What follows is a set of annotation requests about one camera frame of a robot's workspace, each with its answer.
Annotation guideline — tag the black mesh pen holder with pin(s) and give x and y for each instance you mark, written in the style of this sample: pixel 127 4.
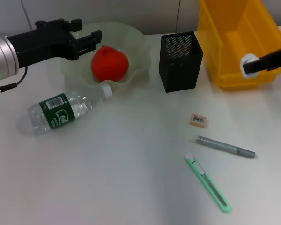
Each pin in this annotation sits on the black mesh pen holder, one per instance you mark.
pixel 180 72

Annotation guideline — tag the clear green-label water bottle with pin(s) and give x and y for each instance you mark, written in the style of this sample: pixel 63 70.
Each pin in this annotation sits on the clear green-label water bottle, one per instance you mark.
pixel 58 110

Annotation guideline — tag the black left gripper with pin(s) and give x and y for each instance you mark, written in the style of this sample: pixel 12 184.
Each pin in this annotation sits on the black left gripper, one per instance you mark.
pixel 46 42

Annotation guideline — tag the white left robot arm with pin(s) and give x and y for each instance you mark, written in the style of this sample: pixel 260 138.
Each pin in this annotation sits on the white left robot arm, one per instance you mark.
pixel 4 56

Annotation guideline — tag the green utility knife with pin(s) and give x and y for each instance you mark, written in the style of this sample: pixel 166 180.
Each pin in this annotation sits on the green utility knife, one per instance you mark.
pixel 208 185

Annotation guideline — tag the grey marker pen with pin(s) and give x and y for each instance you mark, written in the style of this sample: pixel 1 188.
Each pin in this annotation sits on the grey marker pen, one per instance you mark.
pixel 224 147

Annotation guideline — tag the pale green wavy fruit plate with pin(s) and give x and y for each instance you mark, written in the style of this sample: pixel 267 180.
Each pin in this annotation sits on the pale green wavy fruit plate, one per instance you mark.
pixel 137 58

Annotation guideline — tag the white paper ball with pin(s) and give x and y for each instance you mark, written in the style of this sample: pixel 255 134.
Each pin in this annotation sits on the white paper ball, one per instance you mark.
pixel 247 57

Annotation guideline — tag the yellow plastic bin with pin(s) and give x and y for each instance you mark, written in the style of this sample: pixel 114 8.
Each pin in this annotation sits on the yellow plastic bin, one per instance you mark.
pixel 236 47

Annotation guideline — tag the beige eraser with barcode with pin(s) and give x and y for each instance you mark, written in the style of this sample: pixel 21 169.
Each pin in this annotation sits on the beige eraser with barcode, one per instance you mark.
pixel 197 120

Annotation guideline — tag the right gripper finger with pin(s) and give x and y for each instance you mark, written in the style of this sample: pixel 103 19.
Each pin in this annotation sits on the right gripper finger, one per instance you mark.
pixel 278 54
pixel 264 65

